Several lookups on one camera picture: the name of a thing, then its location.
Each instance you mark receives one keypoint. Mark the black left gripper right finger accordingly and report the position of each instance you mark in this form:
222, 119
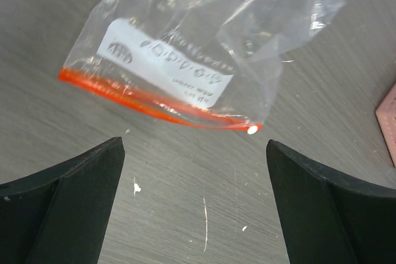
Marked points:
328, 216

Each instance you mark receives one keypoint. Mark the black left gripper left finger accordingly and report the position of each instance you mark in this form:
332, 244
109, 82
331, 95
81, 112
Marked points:
60, 214

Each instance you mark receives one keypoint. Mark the clear zip bag orange zipper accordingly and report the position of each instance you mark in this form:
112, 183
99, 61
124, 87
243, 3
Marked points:
212, 64

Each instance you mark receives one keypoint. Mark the pink plastic basket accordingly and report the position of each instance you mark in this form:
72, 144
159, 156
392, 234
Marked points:
386, 116

